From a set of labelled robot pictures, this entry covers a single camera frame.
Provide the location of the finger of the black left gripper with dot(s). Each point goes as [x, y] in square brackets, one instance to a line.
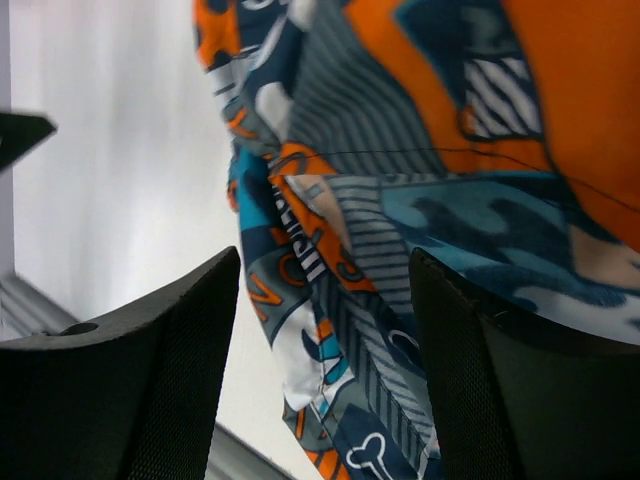
[20, 133]

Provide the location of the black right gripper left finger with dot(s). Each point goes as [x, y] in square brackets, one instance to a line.
[132, 394]

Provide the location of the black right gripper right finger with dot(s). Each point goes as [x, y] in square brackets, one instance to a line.
[517, 396]

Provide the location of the patterned blue orange shorts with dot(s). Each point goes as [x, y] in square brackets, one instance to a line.
[502, 137]

